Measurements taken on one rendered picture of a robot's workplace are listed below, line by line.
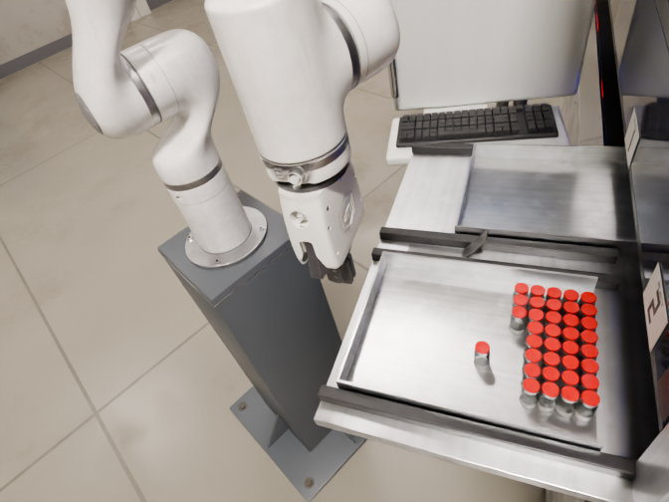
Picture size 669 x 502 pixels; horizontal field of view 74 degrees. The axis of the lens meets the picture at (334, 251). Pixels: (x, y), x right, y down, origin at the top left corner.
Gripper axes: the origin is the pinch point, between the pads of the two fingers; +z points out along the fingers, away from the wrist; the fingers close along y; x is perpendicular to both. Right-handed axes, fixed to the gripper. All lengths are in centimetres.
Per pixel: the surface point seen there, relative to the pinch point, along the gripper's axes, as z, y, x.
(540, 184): 22, 45, -23
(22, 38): 85, 333, 518
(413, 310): 22.0, 10.5, -5.2
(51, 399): 110, -3, 151
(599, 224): 22, 35, -33
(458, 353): 22.0, 4.1, -13.5
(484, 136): 29, 71, -10
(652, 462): 14.4, -8.7, -35.1
